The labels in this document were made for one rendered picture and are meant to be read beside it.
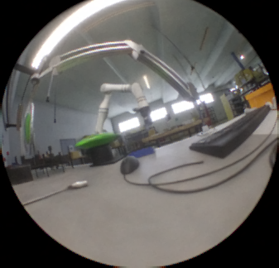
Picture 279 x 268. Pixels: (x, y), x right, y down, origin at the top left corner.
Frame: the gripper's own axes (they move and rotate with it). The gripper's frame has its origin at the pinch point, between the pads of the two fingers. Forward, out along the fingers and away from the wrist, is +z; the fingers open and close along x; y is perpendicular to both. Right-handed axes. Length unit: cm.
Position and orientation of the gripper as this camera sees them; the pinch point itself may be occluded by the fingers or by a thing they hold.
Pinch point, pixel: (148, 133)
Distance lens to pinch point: 63.6
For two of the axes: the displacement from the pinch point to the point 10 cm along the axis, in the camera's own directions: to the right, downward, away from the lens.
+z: 2.9, 9.5, -1.1
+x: 3.8, -0.1, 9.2
